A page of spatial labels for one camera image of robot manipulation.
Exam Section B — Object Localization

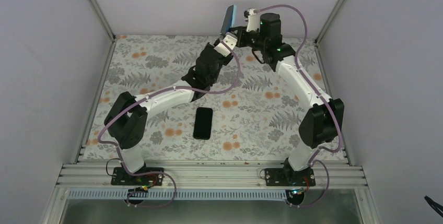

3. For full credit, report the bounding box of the blue phone with black screen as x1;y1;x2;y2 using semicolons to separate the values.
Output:
219;5;236;37

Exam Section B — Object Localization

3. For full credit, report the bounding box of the light blue phone case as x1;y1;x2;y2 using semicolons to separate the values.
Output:
224;5;237;33

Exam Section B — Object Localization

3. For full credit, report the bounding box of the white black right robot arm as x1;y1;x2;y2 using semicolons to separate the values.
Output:
231;8;344;186

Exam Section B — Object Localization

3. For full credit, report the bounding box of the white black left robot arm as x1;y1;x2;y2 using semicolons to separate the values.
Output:
98;37;239;185

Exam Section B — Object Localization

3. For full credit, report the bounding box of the floral patterned table mat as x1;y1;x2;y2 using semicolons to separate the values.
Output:
82;34;348;162

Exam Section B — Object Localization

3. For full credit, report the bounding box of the black object at corner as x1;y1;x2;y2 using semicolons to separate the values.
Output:
424;195;443;217

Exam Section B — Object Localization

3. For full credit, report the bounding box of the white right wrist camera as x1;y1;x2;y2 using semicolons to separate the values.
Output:
243;8;260;32

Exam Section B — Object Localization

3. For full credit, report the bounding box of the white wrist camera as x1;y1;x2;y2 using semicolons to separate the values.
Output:
243;8;260;32
214;32;238;57

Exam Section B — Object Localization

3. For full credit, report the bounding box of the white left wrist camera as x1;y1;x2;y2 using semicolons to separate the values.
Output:
214;32;238;57

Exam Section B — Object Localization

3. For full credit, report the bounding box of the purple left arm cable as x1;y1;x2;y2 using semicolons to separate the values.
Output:
97;41;241;209

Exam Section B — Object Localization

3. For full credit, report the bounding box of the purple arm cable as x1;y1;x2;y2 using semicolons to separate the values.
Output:
97;41;241;209
254;4;344;208

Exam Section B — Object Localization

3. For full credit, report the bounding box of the aluminium frame post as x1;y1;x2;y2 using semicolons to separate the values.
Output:
315;0;346;47
89;0;115;41

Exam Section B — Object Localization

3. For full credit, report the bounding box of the right aluminium frame post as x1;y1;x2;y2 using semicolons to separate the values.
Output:
315;0;346;47

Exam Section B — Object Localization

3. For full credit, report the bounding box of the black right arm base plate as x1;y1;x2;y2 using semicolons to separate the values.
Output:
264;168;316;187

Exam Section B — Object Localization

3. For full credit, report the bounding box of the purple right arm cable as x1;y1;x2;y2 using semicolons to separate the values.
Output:
254;4;344;208

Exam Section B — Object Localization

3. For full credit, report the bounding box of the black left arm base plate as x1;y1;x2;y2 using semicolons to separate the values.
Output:
110;167;164;186

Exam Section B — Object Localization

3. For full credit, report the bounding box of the aluminium mounting rail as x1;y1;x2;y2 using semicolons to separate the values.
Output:
56;162;368;190

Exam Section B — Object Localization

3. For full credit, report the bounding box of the slotted grey cable duct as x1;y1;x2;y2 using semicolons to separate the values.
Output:
67;188;288;201

